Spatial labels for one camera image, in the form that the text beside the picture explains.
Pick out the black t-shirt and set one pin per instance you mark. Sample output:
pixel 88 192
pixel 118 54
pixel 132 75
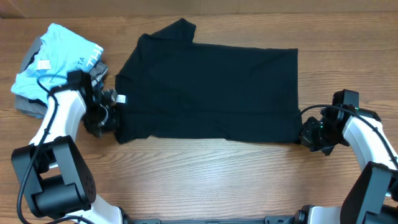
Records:
pixel 177 88

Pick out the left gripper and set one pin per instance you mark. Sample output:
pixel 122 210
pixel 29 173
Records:
pixel 112 126

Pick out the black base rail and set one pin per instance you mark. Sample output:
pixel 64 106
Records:
pixel 284 219

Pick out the light blue folded t-shirt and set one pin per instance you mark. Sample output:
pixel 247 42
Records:
pixel 62 51

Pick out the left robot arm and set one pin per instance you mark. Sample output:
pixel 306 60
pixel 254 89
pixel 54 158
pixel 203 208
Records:
pixel 55 180

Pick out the grey folded shirt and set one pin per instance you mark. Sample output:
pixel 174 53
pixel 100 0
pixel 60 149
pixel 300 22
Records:
pixel 37 108

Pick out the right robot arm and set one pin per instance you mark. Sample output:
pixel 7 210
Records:
pixel 344 122

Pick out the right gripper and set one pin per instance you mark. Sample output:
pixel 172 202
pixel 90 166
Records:
pixel 306 135

